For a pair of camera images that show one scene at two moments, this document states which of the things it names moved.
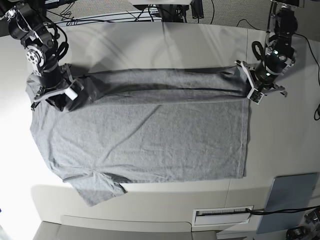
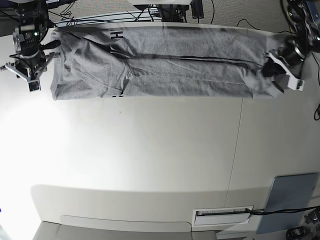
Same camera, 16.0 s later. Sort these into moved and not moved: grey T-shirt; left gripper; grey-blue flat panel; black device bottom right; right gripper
Moved: left gripper; grey T-shirt; right gripper
Not moved: grey-blue flat panel; black device bottom right
